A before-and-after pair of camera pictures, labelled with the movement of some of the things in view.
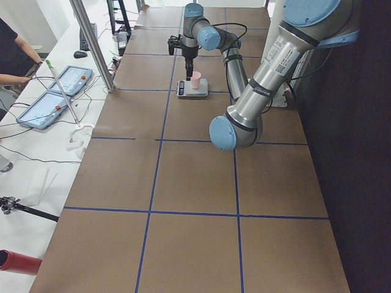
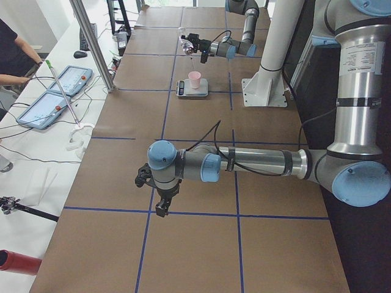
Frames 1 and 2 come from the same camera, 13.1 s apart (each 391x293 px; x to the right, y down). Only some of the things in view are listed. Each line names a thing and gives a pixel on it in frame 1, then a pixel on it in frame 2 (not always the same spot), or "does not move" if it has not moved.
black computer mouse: (79, 54) does not move
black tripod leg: (8, 203) does not move
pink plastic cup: (195, 79) does not move
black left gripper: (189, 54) → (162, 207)
